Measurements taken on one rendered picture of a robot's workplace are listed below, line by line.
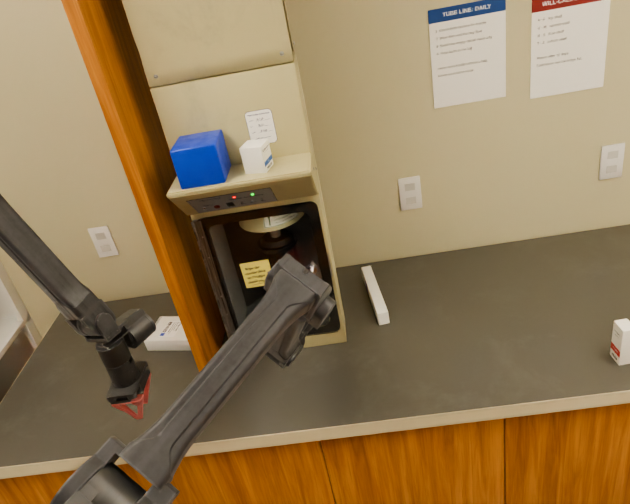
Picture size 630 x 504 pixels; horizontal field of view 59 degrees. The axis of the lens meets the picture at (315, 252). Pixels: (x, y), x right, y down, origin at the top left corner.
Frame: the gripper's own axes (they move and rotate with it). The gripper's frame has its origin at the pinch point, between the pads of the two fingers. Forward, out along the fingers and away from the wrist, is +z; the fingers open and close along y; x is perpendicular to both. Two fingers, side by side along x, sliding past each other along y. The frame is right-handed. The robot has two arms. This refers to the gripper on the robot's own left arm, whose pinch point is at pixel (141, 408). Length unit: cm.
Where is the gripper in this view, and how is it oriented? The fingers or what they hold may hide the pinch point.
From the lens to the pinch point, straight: 135.3
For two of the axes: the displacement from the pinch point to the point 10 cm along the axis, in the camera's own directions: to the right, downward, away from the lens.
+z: 1.8, 8.4, 5.1
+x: -9.8, 1.6, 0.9
